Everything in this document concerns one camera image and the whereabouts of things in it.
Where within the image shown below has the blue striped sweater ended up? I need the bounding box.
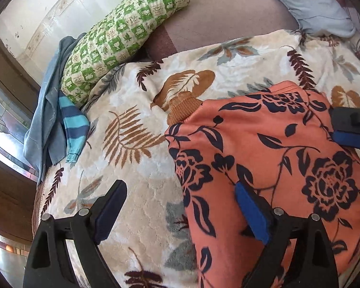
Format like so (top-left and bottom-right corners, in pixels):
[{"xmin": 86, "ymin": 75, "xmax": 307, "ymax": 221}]
[{"xmin": 58, "ymin": 96, "xmax": 90, "ymax": 163}]

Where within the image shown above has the light blue pillow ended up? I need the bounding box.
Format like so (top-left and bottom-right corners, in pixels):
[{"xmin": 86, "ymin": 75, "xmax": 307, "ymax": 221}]
[{"xmin": 252, "ymin": 0, "xmax": 356, "ymax": 38}]

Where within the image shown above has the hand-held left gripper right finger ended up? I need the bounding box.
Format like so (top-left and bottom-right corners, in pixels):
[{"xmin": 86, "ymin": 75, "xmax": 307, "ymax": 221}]
[{"xmin": 234, "ymin": 182, "xmax": 339, "ymax": 288}]

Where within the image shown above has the green checkered pillow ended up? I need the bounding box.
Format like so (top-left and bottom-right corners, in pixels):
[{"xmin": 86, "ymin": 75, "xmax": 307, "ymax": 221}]
[{"xmin": 61, "ymin": 0, "xmax": 189, "ymax": 107}]

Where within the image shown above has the cream leaf-print blanket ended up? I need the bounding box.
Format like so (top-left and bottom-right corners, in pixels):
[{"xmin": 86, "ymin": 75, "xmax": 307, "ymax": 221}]
[{"xmin": 33, "ymin": 29, "xmax": 360, "ymax": 288}]

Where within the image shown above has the pink quilted bed sheet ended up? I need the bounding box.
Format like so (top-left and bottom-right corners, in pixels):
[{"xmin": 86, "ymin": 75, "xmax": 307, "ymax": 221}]
[{"xmin": 145, "ymin": 0, "xmax": 300, "ymax": 62}]

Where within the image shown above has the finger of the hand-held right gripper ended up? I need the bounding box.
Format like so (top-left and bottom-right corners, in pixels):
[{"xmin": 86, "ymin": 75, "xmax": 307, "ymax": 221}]
[{"xmin": 328, "ymin": 106, "xmax": 360, "ymax": 156}]

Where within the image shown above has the blue-grey cloth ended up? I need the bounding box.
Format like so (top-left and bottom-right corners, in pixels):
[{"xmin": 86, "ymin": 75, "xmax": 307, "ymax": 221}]
[{"xmin": 23, "ymin": 33, "xmax": 87, "ymax": 183}]

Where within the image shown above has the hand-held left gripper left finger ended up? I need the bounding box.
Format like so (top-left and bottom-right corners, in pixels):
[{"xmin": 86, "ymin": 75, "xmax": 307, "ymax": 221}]
[{"xmin": 22, "ymin": 179, "xmax": 128, "ymax": 288}]

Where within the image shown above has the orange floral garment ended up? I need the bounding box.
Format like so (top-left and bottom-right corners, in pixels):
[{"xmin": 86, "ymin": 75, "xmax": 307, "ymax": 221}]
[{"xmin": 165, "ymin": 80, "xmax": 360, "ymax": 288}]

